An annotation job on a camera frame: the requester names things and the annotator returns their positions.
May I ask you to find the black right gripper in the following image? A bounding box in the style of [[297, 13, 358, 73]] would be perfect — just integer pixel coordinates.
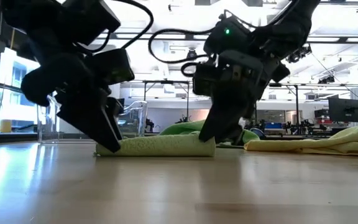
[[198, 49, 291, 146]]

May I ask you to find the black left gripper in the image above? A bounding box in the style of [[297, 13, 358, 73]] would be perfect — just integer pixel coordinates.
[[20, 51, 125, 154]]

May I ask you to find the bright green microfiber towel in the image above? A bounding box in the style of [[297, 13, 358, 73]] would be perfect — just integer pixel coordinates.
[[158, 119, 260, 147]]

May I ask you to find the pale green microfiber towel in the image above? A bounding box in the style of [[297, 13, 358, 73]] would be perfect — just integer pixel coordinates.
[[94, 130, 216, 157]]

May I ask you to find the yellow microfiber towel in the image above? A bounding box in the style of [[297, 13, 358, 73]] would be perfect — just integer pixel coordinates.
[[244, 124, 358, 158]]

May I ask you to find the black monitor on arm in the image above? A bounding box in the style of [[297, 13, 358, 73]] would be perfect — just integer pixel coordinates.
[[328, 97, 358, 123]]

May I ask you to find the clear plastic basket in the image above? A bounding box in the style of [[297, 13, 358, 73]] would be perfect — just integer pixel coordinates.
[[37, 95, 149, 144]]

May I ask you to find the blue and white object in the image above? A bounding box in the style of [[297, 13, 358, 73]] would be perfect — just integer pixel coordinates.
[[250, 127, 265, 139]]

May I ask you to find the background robot equipment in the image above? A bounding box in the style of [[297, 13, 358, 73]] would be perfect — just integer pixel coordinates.
[[283, 119, 329, 135]]

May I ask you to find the large window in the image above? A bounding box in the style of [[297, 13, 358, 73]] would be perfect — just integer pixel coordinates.
[[0, 46, 55, 134]]

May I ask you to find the yellow bin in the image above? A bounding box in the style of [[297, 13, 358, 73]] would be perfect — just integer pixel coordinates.
[[0, 119, 13, 134]]

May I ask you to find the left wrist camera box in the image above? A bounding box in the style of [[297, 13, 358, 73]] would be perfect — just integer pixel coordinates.
[[93, 47, 135, 86]]

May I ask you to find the black aluminium table frame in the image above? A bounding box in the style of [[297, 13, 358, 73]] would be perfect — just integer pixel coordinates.
[[259, 133, 341, 141]]

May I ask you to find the black metal stand frame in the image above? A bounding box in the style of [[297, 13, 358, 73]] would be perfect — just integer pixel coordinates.
[[268, 82, 300, 126], [142, 80, 190, 123]]

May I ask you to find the black ceiling dome camera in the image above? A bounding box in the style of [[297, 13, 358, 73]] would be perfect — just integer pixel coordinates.
[[186, 48, 198, 62]]

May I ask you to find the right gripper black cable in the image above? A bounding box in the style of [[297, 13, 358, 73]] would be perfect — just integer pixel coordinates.
[[147, 27, 222, 78]]

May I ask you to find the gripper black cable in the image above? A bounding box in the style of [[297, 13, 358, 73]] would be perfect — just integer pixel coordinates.
[[73, 0, 155, 54], [147, 27, 222, 78]]

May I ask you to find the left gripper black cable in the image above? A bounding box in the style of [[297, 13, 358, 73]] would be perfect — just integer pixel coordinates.
[[73, 0, 155, 54]]

